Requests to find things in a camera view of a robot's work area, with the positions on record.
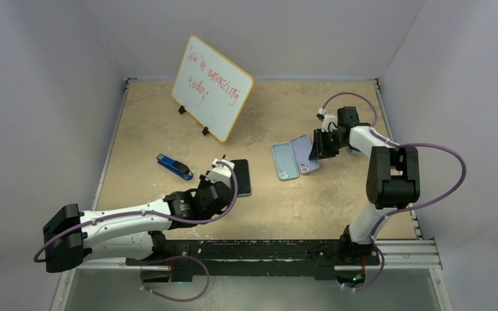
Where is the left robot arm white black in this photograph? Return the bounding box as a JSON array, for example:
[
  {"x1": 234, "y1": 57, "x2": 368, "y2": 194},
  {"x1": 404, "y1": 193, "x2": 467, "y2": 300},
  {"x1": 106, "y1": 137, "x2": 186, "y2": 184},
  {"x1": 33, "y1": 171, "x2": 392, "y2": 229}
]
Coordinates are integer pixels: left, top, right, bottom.
[{"x1": 34, "y1": 178, "x2": 239, "y2": 273}]

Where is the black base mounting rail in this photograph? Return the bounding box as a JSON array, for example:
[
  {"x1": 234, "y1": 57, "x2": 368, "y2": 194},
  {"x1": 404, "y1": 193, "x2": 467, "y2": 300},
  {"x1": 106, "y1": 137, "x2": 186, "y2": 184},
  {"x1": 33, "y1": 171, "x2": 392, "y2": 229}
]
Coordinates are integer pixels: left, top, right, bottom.
[{"x1": 126, "y1": 237, "x2": 380, "y2": 284}]

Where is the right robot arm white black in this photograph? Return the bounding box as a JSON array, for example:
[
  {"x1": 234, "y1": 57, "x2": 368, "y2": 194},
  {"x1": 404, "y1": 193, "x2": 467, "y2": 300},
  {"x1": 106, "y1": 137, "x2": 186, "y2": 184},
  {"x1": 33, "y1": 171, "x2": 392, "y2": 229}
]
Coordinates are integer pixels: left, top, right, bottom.
[{"x1": 309, "y1": 106, "x2": 420, "y2": 264}]

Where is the black smartphone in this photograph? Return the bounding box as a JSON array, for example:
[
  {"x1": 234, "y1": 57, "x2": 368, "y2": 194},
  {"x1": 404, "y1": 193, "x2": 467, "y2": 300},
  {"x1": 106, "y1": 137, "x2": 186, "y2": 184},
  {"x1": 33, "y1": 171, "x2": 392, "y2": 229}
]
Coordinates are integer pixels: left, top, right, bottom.
[{"x1": 231, "y1": 159, "x2": 252, "y2": 197}]

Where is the yellow framed whiteboard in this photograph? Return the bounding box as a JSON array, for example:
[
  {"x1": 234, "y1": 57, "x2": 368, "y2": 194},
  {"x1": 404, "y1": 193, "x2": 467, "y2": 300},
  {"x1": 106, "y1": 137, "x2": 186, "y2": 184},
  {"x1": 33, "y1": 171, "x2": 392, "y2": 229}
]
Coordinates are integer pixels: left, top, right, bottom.
[{"x1": 172, "y1": 35, "x2": 254, "y2": 143}]

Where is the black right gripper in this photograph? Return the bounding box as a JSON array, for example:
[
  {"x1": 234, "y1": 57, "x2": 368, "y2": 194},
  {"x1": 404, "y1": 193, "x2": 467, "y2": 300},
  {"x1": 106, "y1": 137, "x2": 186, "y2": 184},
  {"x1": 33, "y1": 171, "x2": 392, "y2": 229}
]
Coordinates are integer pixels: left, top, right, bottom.
[{"x1": 308, "y1": 128, "x2": 348, "y2": 161}]

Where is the light blue phone case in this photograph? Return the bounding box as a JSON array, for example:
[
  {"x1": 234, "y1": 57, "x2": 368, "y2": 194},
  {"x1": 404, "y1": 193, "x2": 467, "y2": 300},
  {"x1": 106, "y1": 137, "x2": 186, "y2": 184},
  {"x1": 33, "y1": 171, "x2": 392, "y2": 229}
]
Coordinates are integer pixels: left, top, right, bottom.
[{"x1": 271, "y1": 143, "x2": 300, "y2": 181}]

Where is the lilac phone case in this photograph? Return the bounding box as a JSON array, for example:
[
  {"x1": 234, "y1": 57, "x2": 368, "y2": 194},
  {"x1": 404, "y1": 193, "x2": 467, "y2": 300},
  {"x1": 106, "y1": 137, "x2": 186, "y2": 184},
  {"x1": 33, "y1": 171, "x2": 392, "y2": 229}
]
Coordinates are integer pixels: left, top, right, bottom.
[{"x1": 290, "y1": 135, "x2": 320, "y2": 174}]

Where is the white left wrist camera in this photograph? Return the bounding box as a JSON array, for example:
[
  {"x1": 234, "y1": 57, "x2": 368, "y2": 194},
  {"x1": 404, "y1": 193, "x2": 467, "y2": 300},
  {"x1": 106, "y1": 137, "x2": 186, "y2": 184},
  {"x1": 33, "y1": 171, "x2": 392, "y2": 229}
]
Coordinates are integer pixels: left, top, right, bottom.
[{"x1": 204, "y1": 159, "x2": 235, "y2": 188}]

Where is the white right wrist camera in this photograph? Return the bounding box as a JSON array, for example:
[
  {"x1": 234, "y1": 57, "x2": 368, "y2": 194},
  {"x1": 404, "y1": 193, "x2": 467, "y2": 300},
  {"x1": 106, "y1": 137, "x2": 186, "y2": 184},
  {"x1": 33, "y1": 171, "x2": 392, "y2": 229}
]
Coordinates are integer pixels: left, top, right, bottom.
[{"x1": 316, "y1": 108, "x2": 338, "y2": 133}]

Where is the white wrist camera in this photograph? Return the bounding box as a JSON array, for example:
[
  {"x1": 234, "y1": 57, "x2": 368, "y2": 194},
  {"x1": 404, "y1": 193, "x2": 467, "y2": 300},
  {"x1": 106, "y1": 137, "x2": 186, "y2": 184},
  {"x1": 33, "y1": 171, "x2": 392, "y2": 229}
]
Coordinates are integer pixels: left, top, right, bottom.
[
  {"x1": 204, "y1": 159, "x2": 235, "y2": 188},
  {"x1": 316, "y1": 108, "x2": 338, "y2": 133}
]

